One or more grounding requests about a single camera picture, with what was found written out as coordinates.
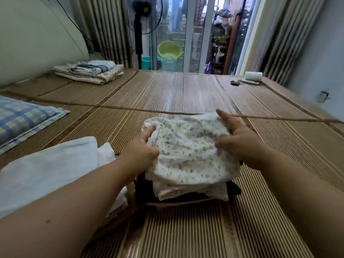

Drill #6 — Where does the person's left hand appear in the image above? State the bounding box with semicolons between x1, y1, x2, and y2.
115;124;160;183

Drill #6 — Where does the person's right hand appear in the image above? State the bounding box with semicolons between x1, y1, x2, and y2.
214;108;272;170

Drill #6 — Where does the dark grey garment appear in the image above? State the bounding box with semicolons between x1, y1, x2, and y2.
133;173;242;205

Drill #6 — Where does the small floral white garment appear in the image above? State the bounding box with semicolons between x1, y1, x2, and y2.
141;111;242;186

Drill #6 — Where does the white floral print garment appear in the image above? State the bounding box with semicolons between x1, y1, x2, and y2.
150;169;231;201

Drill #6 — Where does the bamboo bed mat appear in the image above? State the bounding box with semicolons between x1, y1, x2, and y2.
0;68;344;258

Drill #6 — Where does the pale grey garment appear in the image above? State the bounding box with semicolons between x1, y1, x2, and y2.
0;136;116;219

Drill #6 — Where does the person's right forearm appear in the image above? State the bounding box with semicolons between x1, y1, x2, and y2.
258;150;344;258

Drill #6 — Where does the person's left forearm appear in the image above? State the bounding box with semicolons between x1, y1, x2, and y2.
0;158;135;258

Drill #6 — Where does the white paper roll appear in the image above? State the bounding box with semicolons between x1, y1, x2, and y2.
244;71;263;82

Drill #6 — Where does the folded striped blanket stack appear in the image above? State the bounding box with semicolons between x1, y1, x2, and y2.
52;60;125;85

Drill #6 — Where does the cluttered balcony shelf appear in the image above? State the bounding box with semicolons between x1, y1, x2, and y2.
207;8;237;75

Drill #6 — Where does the yellow green basin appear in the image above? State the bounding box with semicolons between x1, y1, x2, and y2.
157;40;183;61

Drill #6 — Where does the beige patterned curtain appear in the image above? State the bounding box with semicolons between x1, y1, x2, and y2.
258;0;329;86
75;0;135;68

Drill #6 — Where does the blue plaid pillow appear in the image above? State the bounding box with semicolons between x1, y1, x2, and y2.
0;95;71;155

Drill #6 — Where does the sliding glass balcony door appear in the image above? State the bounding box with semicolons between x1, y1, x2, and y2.
150;0;259;75

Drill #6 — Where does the black standing fan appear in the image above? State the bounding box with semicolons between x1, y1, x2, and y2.
123;0;163;70

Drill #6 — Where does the cream padded headboard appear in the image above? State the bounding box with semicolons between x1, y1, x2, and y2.
0;0;89;86

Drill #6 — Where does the black cable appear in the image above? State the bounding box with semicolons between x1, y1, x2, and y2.
46;0;95;43

